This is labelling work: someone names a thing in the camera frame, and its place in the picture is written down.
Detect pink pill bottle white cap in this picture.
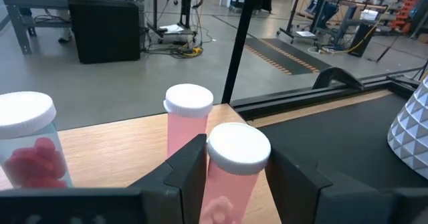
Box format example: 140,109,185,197
163,83,214,160
199,122,272,224

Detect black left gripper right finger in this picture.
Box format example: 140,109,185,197
265,146,396,224

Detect potted plant patterned grey pot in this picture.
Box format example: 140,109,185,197
387,76,428,180

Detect black cabinet box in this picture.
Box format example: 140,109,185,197
68,0,141,64

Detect wooden shelf board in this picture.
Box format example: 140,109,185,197
0,102,282,224

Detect hazard striped floor mat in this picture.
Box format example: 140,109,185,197
243,37,332,76

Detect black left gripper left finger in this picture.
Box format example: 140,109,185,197
128,133,209,224

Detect black metal table frame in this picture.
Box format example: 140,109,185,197
220,0,423,122

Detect clear bottle dark red pills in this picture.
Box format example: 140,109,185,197
0,91,74,189

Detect grey metal workbench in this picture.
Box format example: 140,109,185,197
0,0,144,55

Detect orange parts rack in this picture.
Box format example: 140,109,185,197
389,0,426,34

